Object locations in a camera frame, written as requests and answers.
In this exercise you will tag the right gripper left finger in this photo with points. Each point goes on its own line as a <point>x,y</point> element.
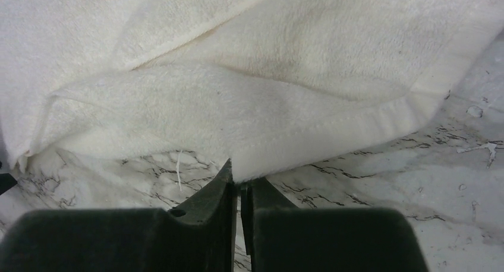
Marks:
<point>197,235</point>

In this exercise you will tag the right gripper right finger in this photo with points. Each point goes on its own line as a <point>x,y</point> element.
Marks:
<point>279,236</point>

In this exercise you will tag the cream white towel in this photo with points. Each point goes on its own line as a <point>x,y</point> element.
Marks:
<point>268,84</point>

